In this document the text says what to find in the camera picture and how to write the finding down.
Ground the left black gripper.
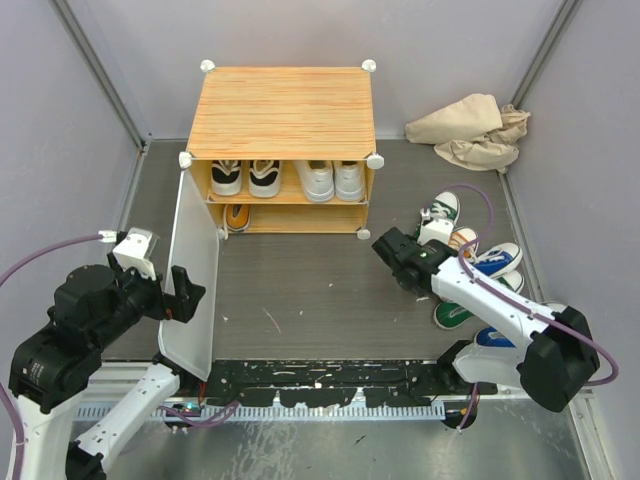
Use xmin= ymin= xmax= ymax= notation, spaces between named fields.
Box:
xmin=94 ymin=247 xmax=206 ymax=346

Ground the white cabinet door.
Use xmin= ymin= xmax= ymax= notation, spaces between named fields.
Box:
xmin=158 ymin=170 xmax=220 ymax=381

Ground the orange sneaker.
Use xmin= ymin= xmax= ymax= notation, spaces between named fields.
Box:
xmin=448 ymin=227 xmax=478 ymax=263
xmin=222 ymin=204 xmax=251 ymax=239

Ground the black white sneaker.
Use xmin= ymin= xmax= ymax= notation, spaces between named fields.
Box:
xmin=211 ymin=160 xmax=242 ymax=196
xmin=249 ymin=160 xmax=281 ymax=198

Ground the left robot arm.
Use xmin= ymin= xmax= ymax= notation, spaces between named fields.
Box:
xmin=8 ymin=264 xmax=206 ymax=479

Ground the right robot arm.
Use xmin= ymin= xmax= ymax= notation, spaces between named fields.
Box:
xmin=372 ymin=228 xmax=600 ymax=412

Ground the wooden shoe cabinet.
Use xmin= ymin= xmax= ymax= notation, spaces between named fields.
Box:
xmin=179 ymin=59 xmax=384 ymax=240

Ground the green sneaker lower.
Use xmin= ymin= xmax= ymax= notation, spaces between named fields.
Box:
xmin=433 ymin=270 xmax=525 ymax=330

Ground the green sneaker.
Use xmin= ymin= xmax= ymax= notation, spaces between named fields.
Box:
xmin=415 ymin=191 xmax=460 ymax=241
xmin=433 ymin=270 xmax=525 ymax=330

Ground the green sneaker upper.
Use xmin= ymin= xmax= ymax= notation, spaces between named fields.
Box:
xmin=415 ymin=191 xmax=460 ymax=241

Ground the blue sneaker upper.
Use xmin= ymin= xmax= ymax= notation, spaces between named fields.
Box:
xmin=474 ymin=242 xmax=522 ymax=279

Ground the blue sneaker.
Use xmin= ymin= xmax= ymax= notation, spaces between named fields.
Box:
xmin=473 ymin=299 xmax=571 ymax=350
xmin=474 ymin=242 xmax=522 ymax=279

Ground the blue sneaker lower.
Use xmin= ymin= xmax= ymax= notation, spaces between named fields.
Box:
xmin=473 ymin=299 xmax=571 ymax=350

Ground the beige cloth bag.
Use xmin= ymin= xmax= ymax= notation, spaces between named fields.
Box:
xmin=405 ymin=93 xmax=531 ymax=174

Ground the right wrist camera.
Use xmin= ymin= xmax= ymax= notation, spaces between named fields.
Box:
xmin=417 ymin=210 xmax=455 ymax=246

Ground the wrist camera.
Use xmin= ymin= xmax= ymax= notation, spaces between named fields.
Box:
xmin=417 ymin=210 xmax=455 ymax=246
xmin=112 ymin=228 xmax=159 ymax=280

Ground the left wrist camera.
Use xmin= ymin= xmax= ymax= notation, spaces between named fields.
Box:
xmin=112 ymin=228 xmax=159 ymax=280

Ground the white cable tray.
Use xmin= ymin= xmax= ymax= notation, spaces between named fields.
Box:
xmin=74 ymin=400 xmax=446 ymax=423

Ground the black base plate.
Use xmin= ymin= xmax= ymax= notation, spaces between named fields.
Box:
xmin=200 ymin=360 xmax=472 ymax=408

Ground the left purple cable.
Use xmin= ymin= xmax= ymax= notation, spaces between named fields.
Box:
xmin=0 ymin=229 xmax=121 ymax=480

